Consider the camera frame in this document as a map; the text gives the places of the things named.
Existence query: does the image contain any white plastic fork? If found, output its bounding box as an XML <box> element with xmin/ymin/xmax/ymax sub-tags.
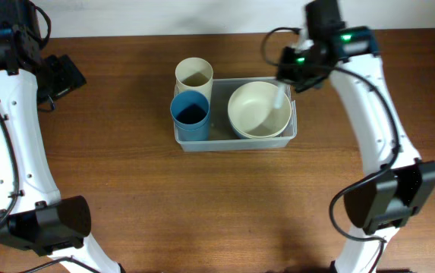
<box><xmin>273</xmin><ymin>83</ymin><xmax>286</xmax><ymax>109</ymax></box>

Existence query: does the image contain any cream bowl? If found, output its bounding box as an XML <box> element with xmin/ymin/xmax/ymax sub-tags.
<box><xmin>231</xmin><ymin>123</ymin><xmax>288</xmax><ymax>139</ymax></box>
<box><xmin>227</xmin><ymin>81</ymin><xmax>292</xmax><ymax>132</ymax></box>

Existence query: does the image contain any blue bowl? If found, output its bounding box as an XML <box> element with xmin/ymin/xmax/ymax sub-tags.
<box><xmin>232</xmin><ymin>127</ymin><xmax>249</xmax><ymax>140</ymax></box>

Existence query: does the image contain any cream cup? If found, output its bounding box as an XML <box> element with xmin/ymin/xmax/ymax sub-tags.
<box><xmin>175</xmin><ymin>58</ymin><xmax>213</xmax><ymax>102</ymax></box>

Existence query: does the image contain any blue cup front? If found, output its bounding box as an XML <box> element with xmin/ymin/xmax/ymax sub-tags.
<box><xmin>170</xmin><ymin>90</ymin><xmax>210</xmax><ymax>130</ymax></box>

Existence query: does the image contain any blue cup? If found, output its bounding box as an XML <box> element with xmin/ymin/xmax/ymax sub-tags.
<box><xmin>170</xmin><ymin>90</ymin><xmax>210</xmax><ymax>130</ymax></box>
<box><xmin>175</xmin><ymin>123</ymin><xmax>210</xmax><ymax>141</ymax></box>

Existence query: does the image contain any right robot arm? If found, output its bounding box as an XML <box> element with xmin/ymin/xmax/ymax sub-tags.
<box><xmin>276</xmin><ymin>0</ymin><xmax>435</xmax><ymax>272</ymax></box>

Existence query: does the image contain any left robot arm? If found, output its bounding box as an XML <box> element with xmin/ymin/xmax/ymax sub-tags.
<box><xmin>0</xmin><ymin>0</ymin><xmax>122</xmax><ymax>272</ymax></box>

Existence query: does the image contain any clear plastic container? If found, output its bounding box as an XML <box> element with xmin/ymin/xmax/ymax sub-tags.
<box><xmin>174</xmin><ymin>77</ymin><xmax>298</xmax><ymax>152</ymax></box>

